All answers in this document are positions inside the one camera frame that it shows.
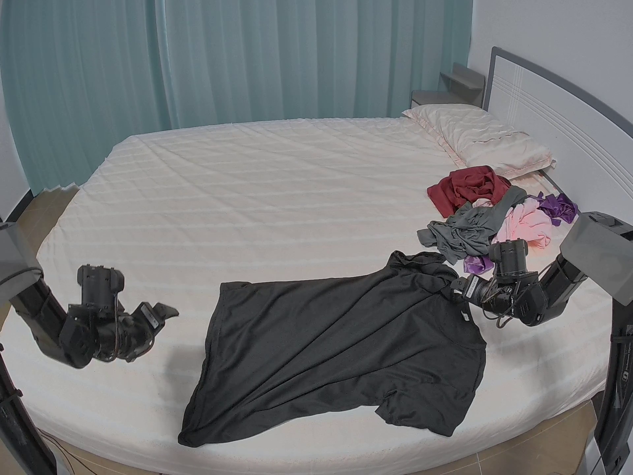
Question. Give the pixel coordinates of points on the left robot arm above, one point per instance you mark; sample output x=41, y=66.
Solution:
x=44, y=309

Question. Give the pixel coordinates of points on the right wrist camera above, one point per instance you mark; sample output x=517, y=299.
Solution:
x=509, y=258

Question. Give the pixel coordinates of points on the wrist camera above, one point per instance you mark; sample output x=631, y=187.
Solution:
x=509, y=258
x=101, y=285

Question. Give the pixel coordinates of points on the blue-green curtain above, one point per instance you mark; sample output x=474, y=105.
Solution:
x=247, y=42

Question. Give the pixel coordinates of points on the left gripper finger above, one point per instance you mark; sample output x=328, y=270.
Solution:
x=168, y=311

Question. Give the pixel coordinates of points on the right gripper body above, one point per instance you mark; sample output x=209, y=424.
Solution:
x=487, y=295

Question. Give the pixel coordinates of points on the cream pillow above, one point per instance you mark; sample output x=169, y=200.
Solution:
x=484, y=136

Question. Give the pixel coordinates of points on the bed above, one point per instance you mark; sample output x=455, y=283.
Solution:
x=272, y=191

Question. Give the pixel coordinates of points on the dark red garment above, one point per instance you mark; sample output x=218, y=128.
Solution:
x=470, y=181

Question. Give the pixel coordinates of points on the purple garment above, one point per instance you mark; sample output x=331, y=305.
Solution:
x=561, y=208

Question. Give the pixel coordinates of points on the black T-shirt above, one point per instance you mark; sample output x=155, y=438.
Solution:
x=321, y=339

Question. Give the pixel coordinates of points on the grey garment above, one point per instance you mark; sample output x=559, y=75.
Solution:
x=470, y=235

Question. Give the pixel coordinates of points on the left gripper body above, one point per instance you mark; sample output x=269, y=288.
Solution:
x=128, y=334

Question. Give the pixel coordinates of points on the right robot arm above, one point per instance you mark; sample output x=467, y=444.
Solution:
x=563, y=275

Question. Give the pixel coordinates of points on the grey bedside table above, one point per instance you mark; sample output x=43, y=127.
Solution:
x=462, y=79

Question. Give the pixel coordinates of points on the pink garment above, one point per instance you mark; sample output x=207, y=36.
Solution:
x=529, y=223

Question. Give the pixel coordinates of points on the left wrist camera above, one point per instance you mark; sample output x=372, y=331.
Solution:
x=101, y=285

